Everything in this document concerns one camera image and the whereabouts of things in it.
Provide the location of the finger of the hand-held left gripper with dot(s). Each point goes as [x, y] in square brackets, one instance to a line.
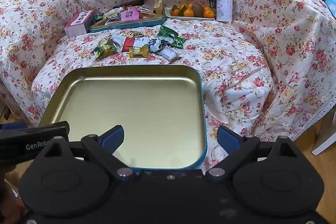
[47, 125]

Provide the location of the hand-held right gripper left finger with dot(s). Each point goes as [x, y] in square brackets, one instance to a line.
[114, 136]

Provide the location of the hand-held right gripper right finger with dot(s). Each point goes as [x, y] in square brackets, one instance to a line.
[227, 138]

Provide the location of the gold tin tray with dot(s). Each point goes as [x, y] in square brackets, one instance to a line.
[131, 113]

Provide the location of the pale blue snack packet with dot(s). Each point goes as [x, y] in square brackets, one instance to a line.
[118, 40]

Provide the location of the white dark-print snack packet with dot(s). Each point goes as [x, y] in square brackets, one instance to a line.
[156, 45]

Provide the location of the blue tin with snacks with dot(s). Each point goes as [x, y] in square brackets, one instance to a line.
[126, 26]

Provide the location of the floral sofa cover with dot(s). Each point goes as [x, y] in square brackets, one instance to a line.
[236, 69]

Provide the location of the green gold candy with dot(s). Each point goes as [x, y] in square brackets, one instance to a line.
[105, 49]

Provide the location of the red white snack packet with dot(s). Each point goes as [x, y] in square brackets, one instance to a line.
[131, 44]

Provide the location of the white furniture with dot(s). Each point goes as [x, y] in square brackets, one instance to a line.
[326, 134]

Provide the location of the white grey snack bar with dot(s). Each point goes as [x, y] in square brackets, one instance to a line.
[170, 54]

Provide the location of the brown heart-print snack packet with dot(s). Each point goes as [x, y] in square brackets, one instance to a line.
[132, 33]

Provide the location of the small green candy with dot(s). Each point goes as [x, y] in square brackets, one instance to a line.
[179, 41]

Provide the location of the pink box with round pictures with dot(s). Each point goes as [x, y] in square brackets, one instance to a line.
[78, 22]

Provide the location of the large green snack packet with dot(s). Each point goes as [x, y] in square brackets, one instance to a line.
[167, 33]

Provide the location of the green foil candy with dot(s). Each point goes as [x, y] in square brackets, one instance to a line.
[99, 17]

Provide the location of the clear walnut snack packet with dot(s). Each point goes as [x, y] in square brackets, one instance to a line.
[113, 15]

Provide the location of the pink snack packet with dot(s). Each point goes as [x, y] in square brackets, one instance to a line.
[130, 14]

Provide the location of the pale blue fruit plate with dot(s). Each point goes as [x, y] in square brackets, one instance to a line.
[189, 18]

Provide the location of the brown kiwi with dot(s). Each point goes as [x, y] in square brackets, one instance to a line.
[199, 10]

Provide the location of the pile of tangerines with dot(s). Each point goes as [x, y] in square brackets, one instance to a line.
[188, 12]

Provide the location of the small dark can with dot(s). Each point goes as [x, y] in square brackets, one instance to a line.
[212, 5]

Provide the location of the brown paper snack packet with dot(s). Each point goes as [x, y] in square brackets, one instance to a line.
[158, 6]

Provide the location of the light blue cloth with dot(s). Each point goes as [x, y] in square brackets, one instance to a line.
[331, 5]

